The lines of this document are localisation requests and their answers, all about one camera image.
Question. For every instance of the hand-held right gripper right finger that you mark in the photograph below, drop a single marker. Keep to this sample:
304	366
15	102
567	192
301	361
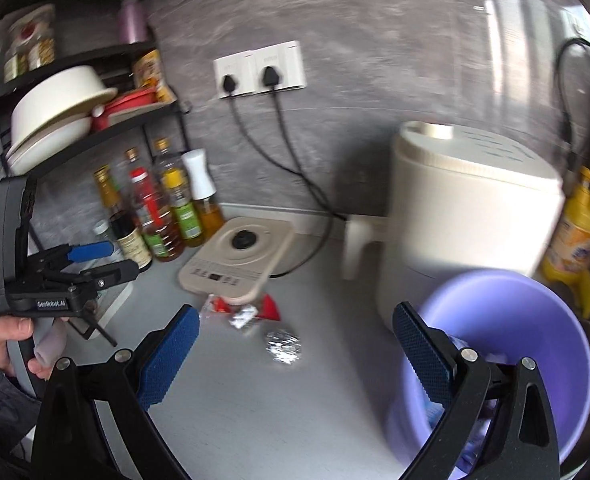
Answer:
422	355

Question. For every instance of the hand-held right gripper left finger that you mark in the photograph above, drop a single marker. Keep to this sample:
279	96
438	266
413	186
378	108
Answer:
167	360

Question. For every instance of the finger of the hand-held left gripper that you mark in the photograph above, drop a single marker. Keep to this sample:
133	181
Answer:
115	274
92	251

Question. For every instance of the red and white packet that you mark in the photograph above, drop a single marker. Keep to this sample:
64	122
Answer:
220	305

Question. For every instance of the silver foil wrapper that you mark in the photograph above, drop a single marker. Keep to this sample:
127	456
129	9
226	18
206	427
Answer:
242	316

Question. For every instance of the purple plastic bucket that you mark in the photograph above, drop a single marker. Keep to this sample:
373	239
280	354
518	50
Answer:
505	320

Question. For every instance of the foil ball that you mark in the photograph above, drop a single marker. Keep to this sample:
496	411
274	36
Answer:
282	346

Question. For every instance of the person's left forearm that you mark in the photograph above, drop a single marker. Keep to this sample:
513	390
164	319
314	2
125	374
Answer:
0	400

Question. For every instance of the person's left hand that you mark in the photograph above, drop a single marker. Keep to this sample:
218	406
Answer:
2	332

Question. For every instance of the small white pill bottle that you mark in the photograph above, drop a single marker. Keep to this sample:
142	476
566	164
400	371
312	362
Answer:
104	232

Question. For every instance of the white plastic tray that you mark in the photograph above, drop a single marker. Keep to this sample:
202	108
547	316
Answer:
117	301

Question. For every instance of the dark soy sauce bottle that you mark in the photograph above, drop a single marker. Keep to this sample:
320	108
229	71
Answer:
127	232

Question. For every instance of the red cap oil bottle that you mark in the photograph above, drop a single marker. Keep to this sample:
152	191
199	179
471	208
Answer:
152	215

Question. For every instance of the yellow cap green label bottle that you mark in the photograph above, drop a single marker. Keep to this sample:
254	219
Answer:
187	217

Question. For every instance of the white shallow pan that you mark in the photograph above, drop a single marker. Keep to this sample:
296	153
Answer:
50	149

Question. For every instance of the gold cap clear bottle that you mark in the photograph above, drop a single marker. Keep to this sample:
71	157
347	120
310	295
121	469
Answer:
165	152

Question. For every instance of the cream induction cooker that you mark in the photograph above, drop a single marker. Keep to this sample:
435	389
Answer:
255	265

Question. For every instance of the white top oil sprayer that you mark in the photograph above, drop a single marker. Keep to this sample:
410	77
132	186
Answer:
200	175

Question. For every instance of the black metal kitchen rack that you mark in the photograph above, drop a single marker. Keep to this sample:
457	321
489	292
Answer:
135	122

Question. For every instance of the cream air fryer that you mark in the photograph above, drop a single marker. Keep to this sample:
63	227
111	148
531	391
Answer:
465	210

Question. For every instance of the red plastic container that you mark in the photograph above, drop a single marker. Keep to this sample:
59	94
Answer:
125	103

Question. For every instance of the yellow snack packet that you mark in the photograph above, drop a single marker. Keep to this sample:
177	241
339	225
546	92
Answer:
151	72

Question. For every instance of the glass spice jar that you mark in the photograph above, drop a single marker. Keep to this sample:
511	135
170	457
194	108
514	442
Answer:
15	65
42	52

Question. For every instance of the yellow detergent bottle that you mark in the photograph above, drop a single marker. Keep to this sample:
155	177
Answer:
577	230

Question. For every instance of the clear lidded food container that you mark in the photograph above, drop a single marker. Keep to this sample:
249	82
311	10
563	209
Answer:
32	22

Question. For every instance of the white wall socket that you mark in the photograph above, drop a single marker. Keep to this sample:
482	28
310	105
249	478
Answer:
287	62
235	65

